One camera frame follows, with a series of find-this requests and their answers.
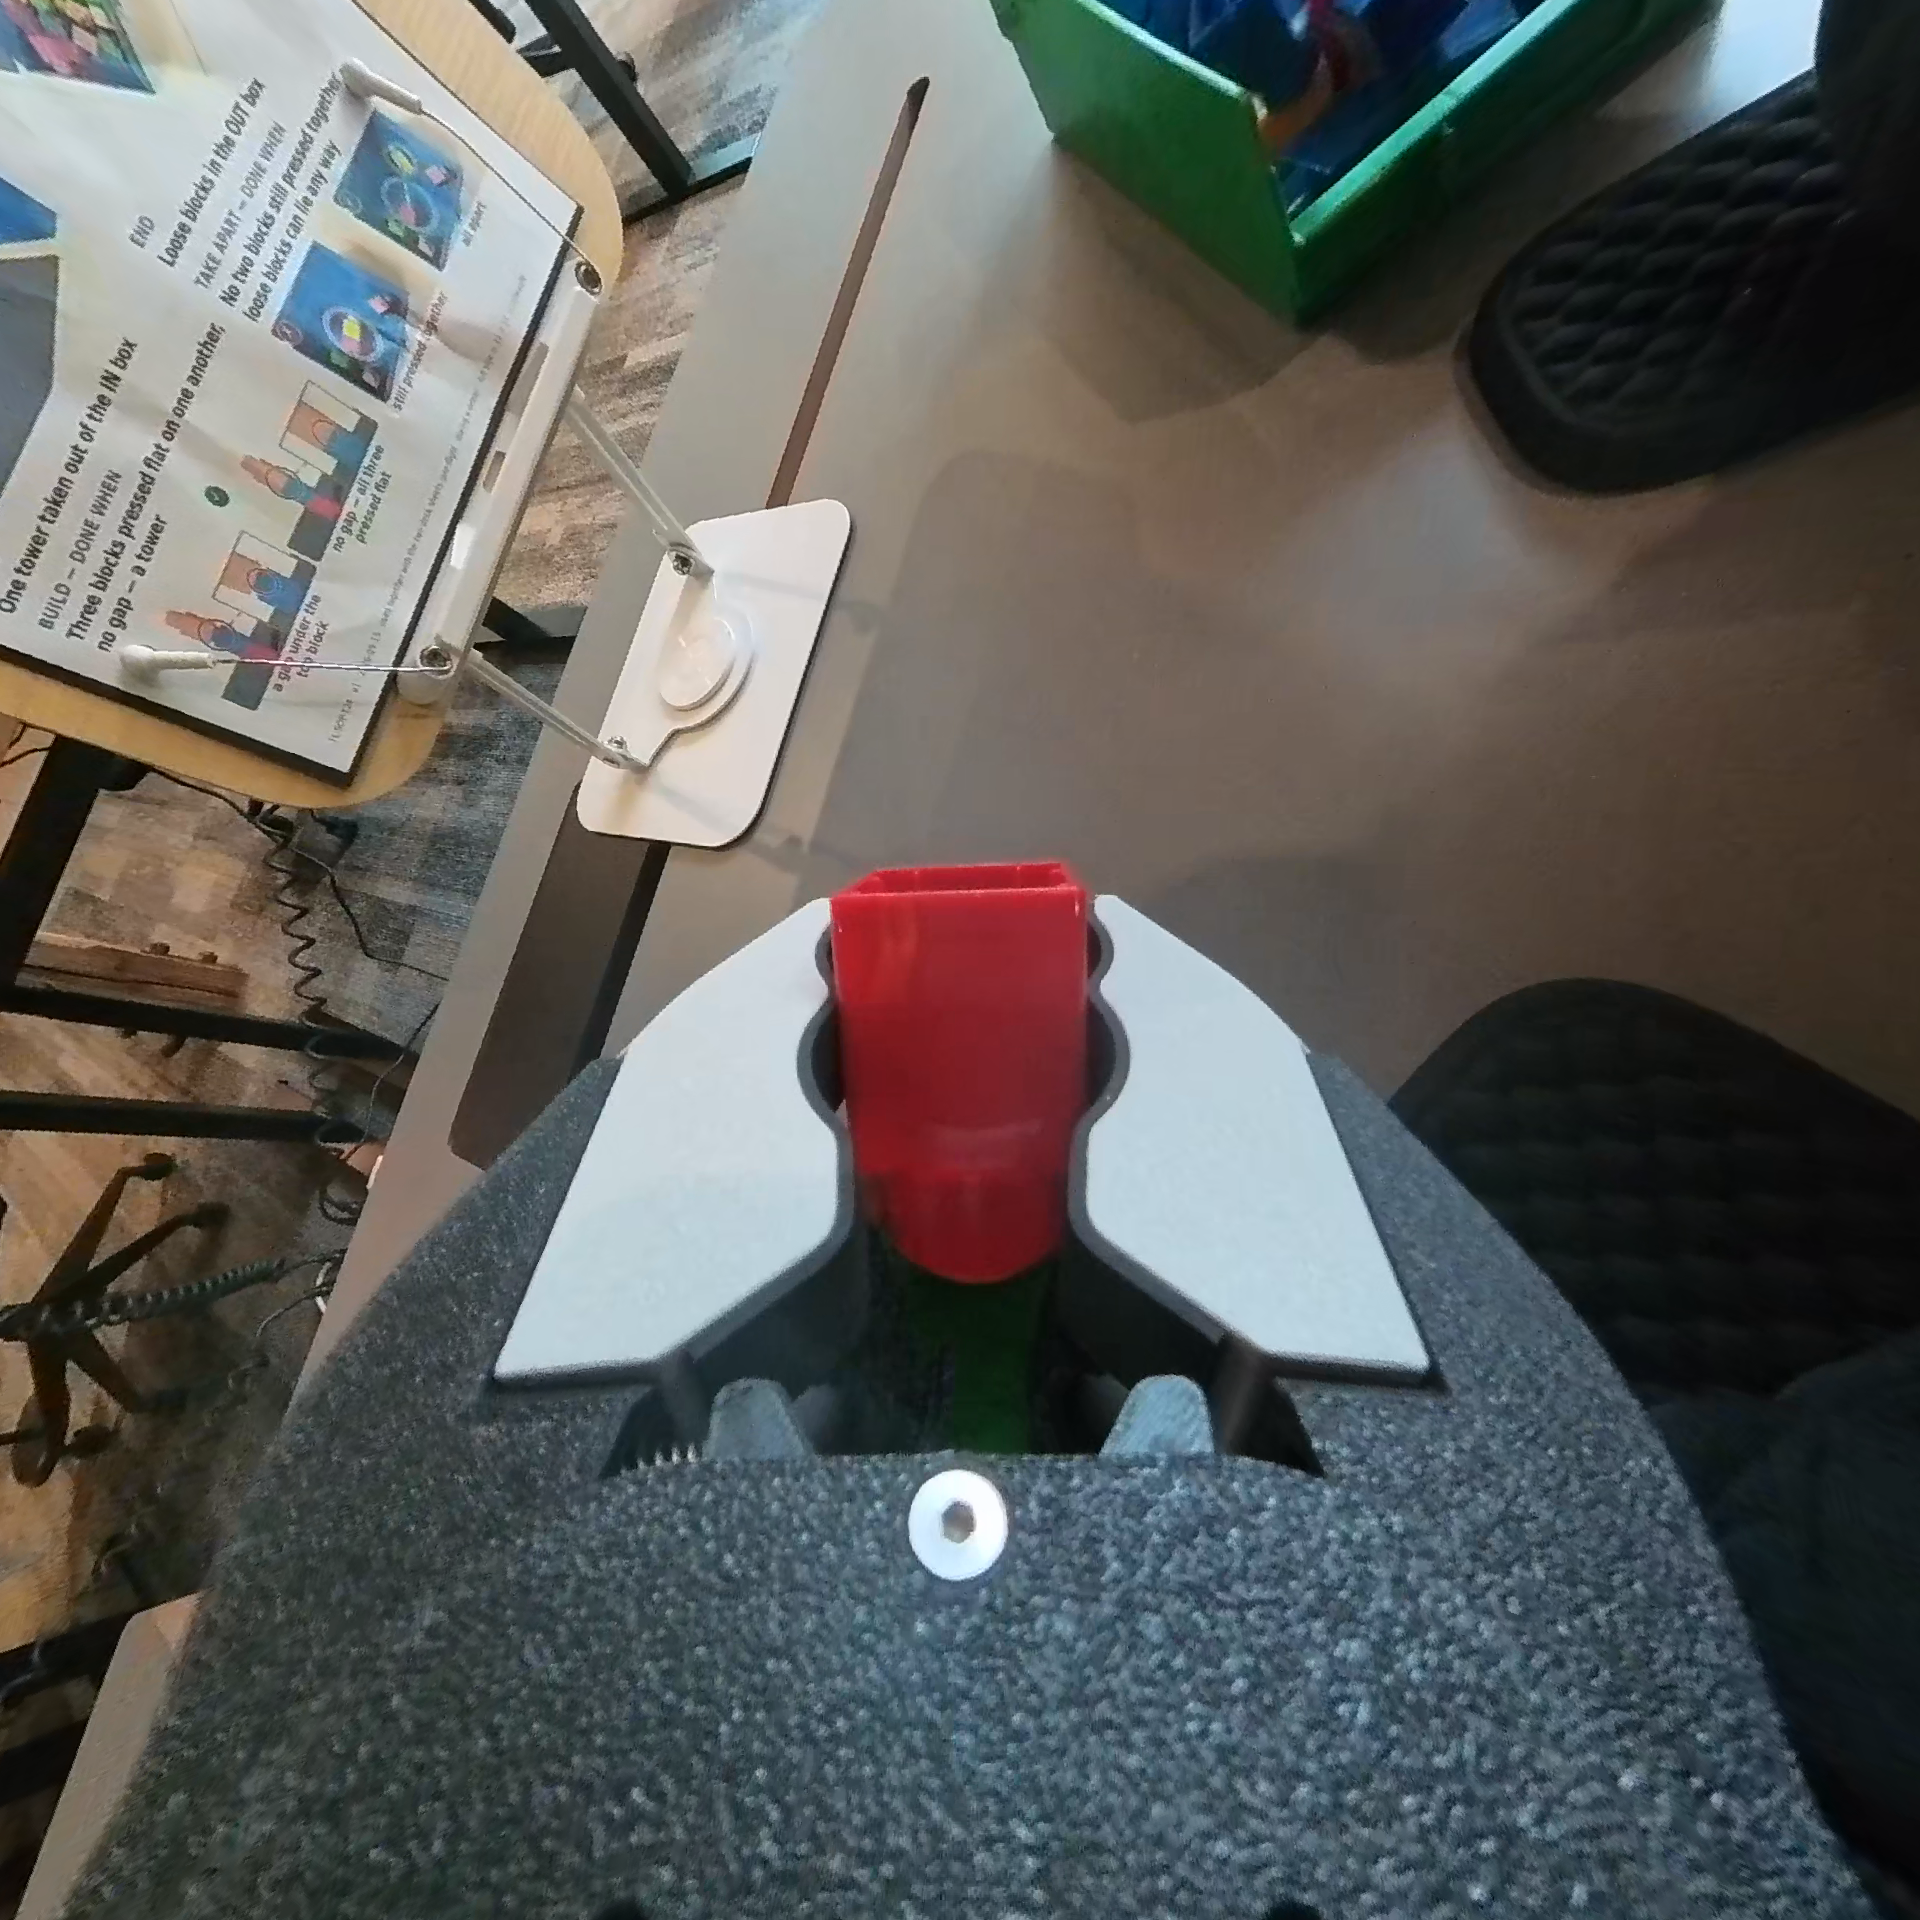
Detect green plastic bin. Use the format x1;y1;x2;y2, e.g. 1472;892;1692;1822
990;0;1718;324
900;1276;1054;1454

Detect pile of blocks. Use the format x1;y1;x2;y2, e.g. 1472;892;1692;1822
1110;0;1502;197

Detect wooden desk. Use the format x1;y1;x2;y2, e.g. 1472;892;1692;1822
480;0;768;231
0;719;409;1145

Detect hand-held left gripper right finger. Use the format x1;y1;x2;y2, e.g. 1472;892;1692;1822
1064;896;1430;1383

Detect black quilted wrist pad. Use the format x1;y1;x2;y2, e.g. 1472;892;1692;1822
1469;67;1920;497

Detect white poster stand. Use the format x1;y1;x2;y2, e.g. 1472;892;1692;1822
120;61;854;853

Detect red block tower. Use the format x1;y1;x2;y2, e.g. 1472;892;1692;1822
830;862;1088;1287

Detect black cable cover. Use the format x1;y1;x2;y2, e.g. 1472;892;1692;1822
450;840;665;1176

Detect black round pad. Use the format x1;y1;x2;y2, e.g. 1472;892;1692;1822
1387;978;1920;1412

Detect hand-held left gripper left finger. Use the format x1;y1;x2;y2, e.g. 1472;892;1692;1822
494;901;865;1454

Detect black office chair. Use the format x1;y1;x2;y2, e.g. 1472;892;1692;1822
0;1148;328;1491

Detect coiled cable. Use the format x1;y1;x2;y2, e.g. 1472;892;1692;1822
268;838;342;1055

